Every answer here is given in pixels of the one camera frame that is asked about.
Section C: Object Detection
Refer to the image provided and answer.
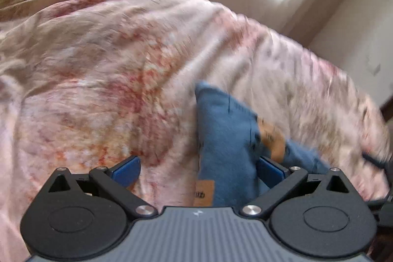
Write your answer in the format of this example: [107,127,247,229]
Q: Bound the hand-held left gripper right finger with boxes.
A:
[241,157,351,217]

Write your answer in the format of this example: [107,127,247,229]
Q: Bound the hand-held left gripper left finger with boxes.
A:
[47,155,158,218]

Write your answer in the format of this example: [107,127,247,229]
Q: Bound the pink floral blanket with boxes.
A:
[0,0,391,262]

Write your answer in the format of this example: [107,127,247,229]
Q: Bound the blue dog print pants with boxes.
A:
[193,82,333,208]

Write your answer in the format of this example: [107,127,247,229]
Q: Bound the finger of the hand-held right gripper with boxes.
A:
[362,152,392,171]

